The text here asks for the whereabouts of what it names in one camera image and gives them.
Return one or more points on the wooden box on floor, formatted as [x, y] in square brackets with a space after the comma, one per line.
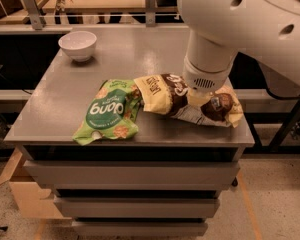
[32, 200]

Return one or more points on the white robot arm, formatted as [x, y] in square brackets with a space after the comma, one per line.
[266, 30]

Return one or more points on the middle metal bracket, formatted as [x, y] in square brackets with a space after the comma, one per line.
[150, 12]

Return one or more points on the green rice chip bag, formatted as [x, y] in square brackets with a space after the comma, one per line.
[111, 114]

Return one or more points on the grey drawer cabinet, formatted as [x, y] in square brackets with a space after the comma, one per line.
[165, 181]

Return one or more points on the metal bracket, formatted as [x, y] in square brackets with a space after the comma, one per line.
[36, 19]
[150, 12]

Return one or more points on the left metal bracket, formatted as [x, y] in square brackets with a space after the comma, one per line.
[36, 19]

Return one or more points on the brown chip bag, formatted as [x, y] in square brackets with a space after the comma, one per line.
[166, 94]

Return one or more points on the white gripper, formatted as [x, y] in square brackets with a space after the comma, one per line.
[204, 77]

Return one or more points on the white ceramic bowl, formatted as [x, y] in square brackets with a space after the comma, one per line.
[78, 45]

